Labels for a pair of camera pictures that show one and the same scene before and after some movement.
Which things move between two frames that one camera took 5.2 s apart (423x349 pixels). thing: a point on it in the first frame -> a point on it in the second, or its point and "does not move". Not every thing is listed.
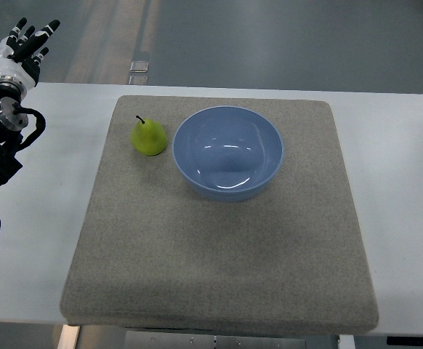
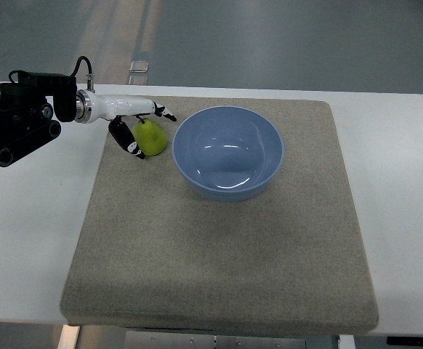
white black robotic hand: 15,57 -> 91,107
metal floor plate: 139,67 does not move
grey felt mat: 152,251 does not move
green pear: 148,138 does not move
